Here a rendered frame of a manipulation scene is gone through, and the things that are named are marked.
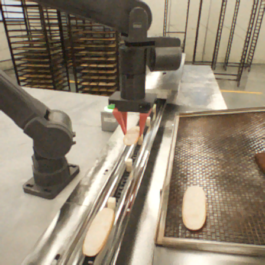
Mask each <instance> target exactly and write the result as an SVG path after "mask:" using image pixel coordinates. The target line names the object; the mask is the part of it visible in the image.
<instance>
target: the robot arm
mask: <svg viewBox="0 0 265 265"><path fill-rule="evenodd" d="M27 1H31V2H34V3H36V4H40V5H43V6H45V7H49V8H52V9H55V10H58V11H61V12H64V13H67V14H70V15H74V16H76V17H79V18H83V19H85V20H88V21H90V22H93V23H95V24H99V25H102V26H104V27H108V28H109V29H112V30H116V31H119V32H121V39H122V40H125V41H128V42H124V45H122V47H119V63H120V84H121V91H116V92H114V93H113V94H112V95H111V96H110V97H109V98H108V104H109V105H110V104H115V108H114V109H113V111H112V114H113V116H114V117H115V119H116V120H117V122H118V123H119V125H120V126H121V129H122V132H123V134H124V135H126V133H127V115H128V112H133V113H140V115H139V116H140V137H142V134H143V131H144V126H145V123H146V121H147V118H148V116H149V114H150V111H151V109H152V108H153V106H154V101H156V100H157V94H156V93H146V66H147V67H148V68H149V70H150V72H168V71H177V70H179V68H180V66H181V63H182V49H181V40H180V39H179V38H176V37H171V36H169V37H166V36H156V35H147V31H148V30H149V29H150V27H151V23H152V13H151V9H150V7H149V6H148V5H147V4H146V3H145V2H143V1H141V0H27ZM140 106H142V107H141V108H140ZM0 111H2V112H3V113H4V114H5V115H6V116H8V117H9V118H10V119H12V120H13V121H14V122H15V124H16V125H17V126H19V127H20V129H22V130H23V133H24V134H25V135H27V136H28V137H30V138H31V139H32V140H33V146H32V148H33V152H34V153H33V155H32V156H31V158H32V161H33V164H32V171H33V177H31V178H30V179H29V180H27V181H26V182H25V183H24V184H23V186H22V188H23V190H24V193H27V194H30V195H34V196H37V197H40V198H44V199H47V200H53V199H55V198H56V197H57V195H58V194H59V193H60V192H61V191H62V190H63V189H64V188H65V187H66V186H67V185H68V184H69V183H70V182H71V181H72V180H73V178H74V177H75V176H76V175H77V174H78V173H79V172H80V170H79V165H77V164H71V163H68V161H67V158H66V157H65V155H66V154H67V153H68V152H69V151H70V149H71V148H72V146H73V145H75V144H76V141H73V138H74V137H76V133H75V132H73V131H72V121H71V119H70V117H69V116H68V114H67V113H65V112H64V111H61V110H59V109H50V108H49V107H48V106H47V105H46V104H44V103H42V102H40V101H39V100H38V99H36V98H34V97H33V96H31V95H30V94H29V93H28V92H26V91H25V90H24V89H23V88H22V87H21V86H19V85H18V84H17V83H16V82H14V81H13V80H12V79H10V77H9V76H8V75H7V74H5V73H4V72H3V71H2V70H1V69H0Z"/></svg>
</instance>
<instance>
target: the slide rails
mask: <svg viewBox="0 0 265 265"><path fill-rule="evenodd" d="M163 101H164V98H160V101H159V104H158V106H157V108H156V111H155V113H154V116H153V119H152V121H151V124H150V126H149V128H148V131H147V134H146V136H145V138H144V141H143V143H142V145H141V148H140V151H139V153H138V156H137V158H136V160H135V163H134V165H133V167H132V170H131V173H130V175H129V178H128V180H127V182H126V185H125V188H124V190H123V192H122V195H121V197H120V200H119V202H118V205H117V207H116V210H115V213H114V214H115V217H114V222H113V225H112V228H111V229H110V232H109V234H108V237H107V239H106V241H105V244H104V246H103V247H102V248H101V250H100V251H99V252H98V254H97V256H96V259H95V261H94V263H93V265H106V262H107V260H108V257H109V254H110V251H111V248H112V245H114V241H115V238H116V236H117V232H118V230H119V226H120V224H121V221H122V218H123V216H124V212H125V209H126V207H127V203H128V201H129V198H130V195H131V192H132V190H133V187H134V183H135V181H136V178H137V175H138V172H139V170H140V167H141V164H142V162H143V158H144V155H145V153H146V150H147V147H148V144H149V142H150V138H151V135H152V133H153V130H154V127H155V124H156V122H157V119H158V116H159V113H160V110H161V106H162V104H163ZM136 145H137V143H136V144H134V145H133V146H128V147H127V149H126V151H125V153H124V155H123V157H122V159H121V161H120V163H119V165H118V166H117V168H116V170H115V172H114V174H113V176H112V178H111V180H110V182H109V184H108V186H107V187H106V189H105V191H104V193H103V194H102V196H101V198H100V200H99V202H98V204H97V206H96V208H95V210H94V212H93V214H92V216H91V218H90V220H89V222H88V224H87V226H86V228H85V230H84V232H83V234H82V236H81V238H80V240H79V242H78V244H77V246H76V248H75V250H74V252H73V254H72V256H71V257H70V258H69V261H68V262H67V265H82V264H83V262H84V260H85V257H86V254H84V253H83V250H82V247H83V241H84V238H85V235H86V233H87V231H88V229H89V227H90V225H91V223H92V221H93V219H94V217H95V216H96V215H97V213H98V212H99V211H100V210H102V209H104V208H108V199H109V197H113V195H114V193H115V191H116V189H117V187H118V184H119V182H120V180H121V178H122V175H123V173H124V171H125V169H126V166H127V159H130V158H131V155H132V153H133V151H134V149H135V147H136Z"/></svg>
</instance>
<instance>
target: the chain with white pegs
mask: <svg viewBox="0 0 265 265"><path fill-rule="evenodd" d="M159 101H160V98H157V102H156V104H154V106H153V108H152V113H151V115H150V118H149V117H148V118H147V121H146V127H145V129H144V131H143V134H142V137H140V138H139V140H138V145H137V148H136V149H135V152H134V154H133V157H132V159H127V170H126V172H125V175H124V177H123V179H122V181H121V184H120V186H119V188H118V190H117V193H116V195H115V197H114V198H112V197H109V199H108V207H109V208H112V209H113V211H114V213H115V210H116V207H117V205H118V202H119V200H120V197H121V195H119V194H122V192H123V190H124V188H125V185H126V182H127V180H128V178H129V175H130V173H131V170H132V168H133V165H134V163H135V160H136V158H137V156H138V153H139V151H140V148H141V145H142V143H143V141H144V138H145V136H146V134H147V131H148V128H149V126H150V124H151V121H152V119H153V116H154V113H155V111H156V108H157V106H158V104H159ZM118 198H119V199H118ZM116 202H117V203H116ZM96 256H97V254H96V255H94V256H89V257H88V259H87V261H86V263H85V265H93V263H94V261H95V259H96ZM91 258H94V260H91Z"/></svg>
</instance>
